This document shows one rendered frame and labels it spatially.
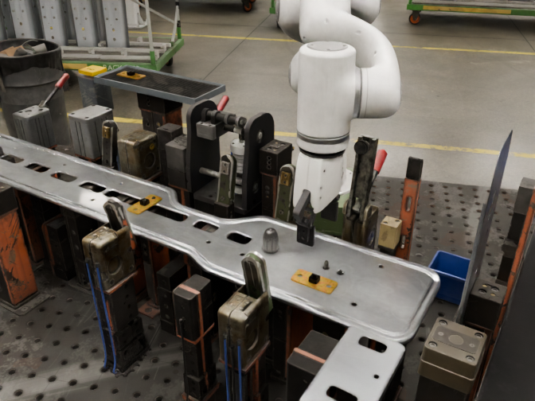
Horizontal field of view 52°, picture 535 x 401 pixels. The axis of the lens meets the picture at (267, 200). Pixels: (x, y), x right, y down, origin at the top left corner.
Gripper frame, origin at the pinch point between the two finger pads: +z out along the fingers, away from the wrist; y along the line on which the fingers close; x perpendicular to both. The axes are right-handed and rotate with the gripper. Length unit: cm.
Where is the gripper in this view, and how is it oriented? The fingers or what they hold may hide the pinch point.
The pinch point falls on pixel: (318, 226)
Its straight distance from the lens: 97.0
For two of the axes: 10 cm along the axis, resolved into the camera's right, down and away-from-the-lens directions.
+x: 8.6, 2.6, -4.5
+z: 0.0, 8.7, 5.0
